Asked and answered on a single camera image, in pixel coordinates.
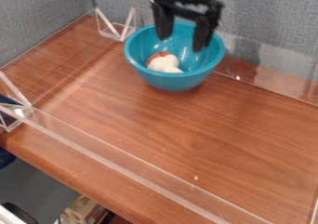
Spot clear acrylic back barrier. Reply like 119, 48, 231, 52
216, 32, 318, 106

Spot blue bowl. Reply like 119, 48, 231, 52
124, 21, 225, 92

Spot clear acrylic corner bracket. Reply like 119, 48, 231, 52
94, 7, 135, 42

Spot wooden block under table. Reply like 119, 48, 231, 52
61, 196, 108, 224

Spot white plush mushroom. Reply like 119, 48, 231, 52
147, 51, 183, 73

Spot clear acrylic left bracket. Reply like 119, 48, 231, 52
0, 72, 32, 132

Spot black and white object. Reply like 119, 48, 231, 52
0, 203, 38, 224

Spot dark blue object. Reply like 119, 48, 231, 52
0, 94, 20, 170

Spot clear acrylic front barrier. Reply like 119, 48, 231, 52
1, 107, 271, 224

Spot clear acrylic barrier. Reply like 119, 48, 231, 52
1, 107, 271, 224
216, 32, 318, 106

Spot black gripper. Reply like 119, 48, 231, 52
149, 0, 224, 52

